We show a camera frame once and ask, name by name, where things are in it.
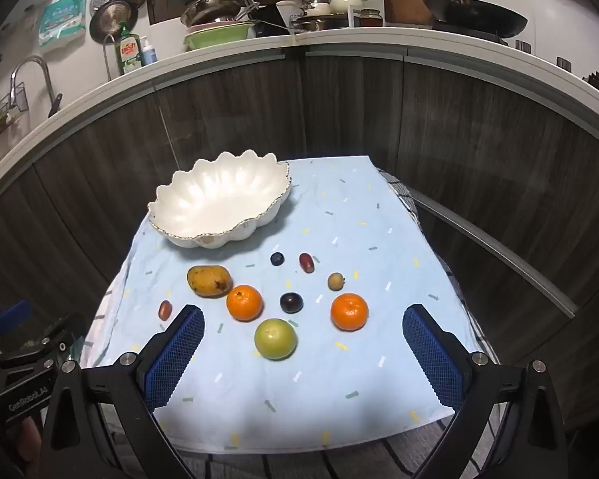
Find black box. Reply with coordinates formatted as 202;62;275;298
254;19;293;38

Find small dark frying pan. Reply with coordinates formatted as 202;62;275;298
90;2;133;44

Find green dish soap bottle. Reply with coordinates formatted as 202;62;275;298
117;20;143;75

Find green apple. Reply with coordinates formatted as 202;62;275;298
254;318;298;361

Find black wok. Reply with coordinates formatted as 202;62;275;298
422;0;529;39

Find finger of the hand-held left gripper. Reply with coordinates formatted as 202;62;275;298
0;313;87;370
0;299;33;355

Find light blue patterned tablecloth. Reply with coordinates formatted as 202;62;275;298
80;156;490;455

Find green plastic basin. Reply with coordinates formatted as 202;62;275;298
182;22;257;52

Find white scalloped ceramic bowl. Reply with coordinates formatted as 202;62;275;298
147;150;291;249

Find steel kitchen faucet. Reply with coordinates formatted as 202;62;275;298
9;56;63;111

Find orange tangerine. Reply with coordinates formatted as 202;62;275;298
330;293;369;332
226;284;264;323

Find yellow mango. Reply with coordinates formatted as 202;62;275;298
187;265;233;299

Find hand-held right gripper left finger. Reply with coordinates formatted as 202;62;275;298
40;304;206;479

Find flat steel pan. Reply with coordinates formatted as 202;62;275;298
292;12;350;34

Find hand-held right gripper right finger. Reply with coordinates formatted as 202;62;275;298
402;303;570;479

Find person's left hand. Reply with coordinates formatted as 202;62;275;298
10;415;44;460

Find kitchen counter with wooden cabinets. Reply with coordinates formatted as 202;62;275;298
0;25;599;435

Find white cup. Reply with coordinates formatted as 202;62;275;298
276;0;301;23

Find teal plastic packet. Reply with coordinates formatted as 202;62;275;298
37;0;88;49

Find grey metal rail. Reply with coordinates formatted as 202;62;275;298
409;194;578;318

